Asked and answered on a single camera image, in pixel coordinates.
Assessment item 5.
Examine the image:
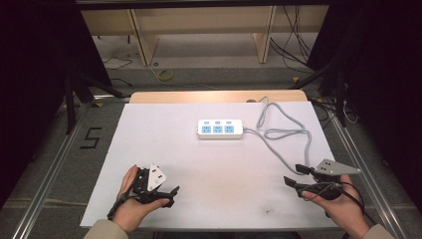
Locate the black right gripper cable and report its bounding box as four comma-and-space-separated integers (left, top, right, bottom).
300, 180, 378, 227

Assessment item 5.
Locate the white and blue power strip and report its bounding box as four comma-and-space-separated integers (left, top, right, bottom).
196, 119, 245, 140

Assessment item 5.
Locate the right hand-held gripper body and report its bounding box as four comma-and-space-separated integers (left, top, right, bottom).
310, 158, 362, 201

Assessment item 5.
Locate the white board sheet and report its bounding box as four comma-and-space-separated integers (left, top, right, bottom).
80, 102, 338, 232

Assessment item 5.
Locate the person's left hand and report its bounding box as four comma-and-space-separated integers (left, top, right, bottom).
112, 164, 170, 233

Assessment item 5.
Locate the person's right hand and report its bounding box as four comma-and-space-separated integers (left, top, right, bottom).
302, 174, 371, 233

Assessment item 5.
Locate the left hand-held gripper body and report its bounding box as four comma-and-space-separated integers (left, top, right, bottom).
132, 163, 175, 205

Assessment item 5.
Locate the black curtain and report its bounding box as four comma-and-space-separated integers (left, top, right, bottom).
0, 0, 112, 208
307, 0, 422, 215

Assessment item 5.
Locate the aluminium rail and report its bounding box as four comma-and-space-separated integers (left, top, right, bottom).
10, 103, 92, 239
326, 106, 401, 239

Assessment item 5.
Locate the thin black floor cable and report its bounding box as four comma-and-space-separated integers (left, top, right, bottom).
102, 55, 134, 72

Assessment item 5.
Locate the grey power strip cable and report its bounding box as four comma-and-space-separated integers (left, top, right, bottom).
243, 96, 314, 176

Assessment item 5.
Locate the yellow cable coil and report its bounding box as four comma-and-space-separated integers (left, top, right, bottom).
156, 68, 174, 83

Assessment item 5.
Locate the black tripod stand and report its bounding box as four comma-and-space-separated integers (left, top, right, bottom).
64, 64, 131, 134

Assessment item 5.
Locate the bundle of black cables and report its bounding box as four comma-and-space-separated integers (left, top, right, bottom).
269, 4, 317, 72

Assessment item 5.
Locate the black metal stand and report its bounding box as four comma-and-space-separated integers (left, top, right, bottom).
291, 59, 350, 127

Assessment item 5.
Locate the light wooden shelf unit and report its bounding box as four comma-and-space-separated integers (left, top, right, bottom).
80, 4, 330, 68

